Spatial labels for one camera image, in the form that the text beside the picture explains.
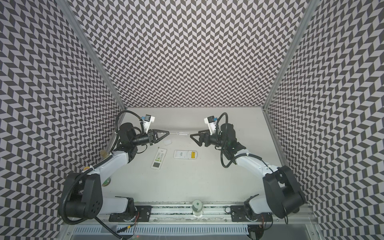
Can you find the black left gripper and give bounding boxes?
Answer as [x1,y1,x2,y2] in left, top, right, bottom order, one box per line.
[131,129,170,147]

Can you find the white remote green buttons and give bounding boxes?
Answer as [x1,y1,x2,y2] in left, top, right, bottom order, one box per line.
[174,150,198,160]

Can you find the clear handle screwdriver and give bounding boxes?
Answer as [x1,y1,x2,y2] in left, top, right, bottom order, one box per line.
[170,132,190,136]

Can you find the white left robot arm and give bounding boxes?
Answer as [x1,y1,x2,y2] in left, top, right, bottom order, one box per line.
[58,123,170,225]

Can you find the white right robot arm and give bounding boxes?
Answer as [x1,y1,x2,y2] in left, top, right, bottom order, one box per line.
[190,124,307,221]

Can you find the white TCL remote control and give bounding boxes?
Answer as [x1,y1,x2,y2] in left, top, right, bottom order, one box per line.
[151,148,167,170]

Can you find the black corrugated right cable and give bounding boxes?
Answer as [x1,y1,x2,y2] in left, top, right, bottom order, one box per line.
[215,112,269,169]

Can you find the black corrugated cable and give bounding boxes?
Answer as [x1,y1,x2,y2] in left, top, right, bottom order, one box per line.
[215,112,269,169]
[114,110,143,134]

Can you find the black corrugated left cable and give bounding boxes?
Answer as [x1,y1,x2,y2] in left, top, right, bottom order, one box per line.
[114,110,143,134]

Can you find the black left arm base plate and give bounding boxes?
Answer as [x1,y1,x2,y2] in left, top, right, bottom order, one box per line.
[109,206,152,223]

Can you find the aluminium front rail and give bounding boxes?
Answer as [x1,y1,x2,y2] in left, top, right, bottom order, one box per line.
[97,204,318,225]

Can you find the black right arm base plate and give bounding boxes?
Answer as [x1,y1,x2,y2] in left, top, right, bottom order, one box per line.
[230,205,273,223]

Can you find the aluminium corner post left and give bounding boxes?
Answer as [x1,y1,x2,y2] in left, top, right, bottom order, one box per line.
[56,0,126,109]

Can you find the aluminium corner post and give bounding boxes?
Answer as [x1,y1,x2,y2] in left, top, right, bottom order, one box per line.
[56,0,126,109]
[263,0,321,112]

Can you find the aluminium corner post right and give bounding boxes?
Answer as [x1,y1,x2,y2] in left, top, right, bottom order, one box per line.
[263,0,321,112]

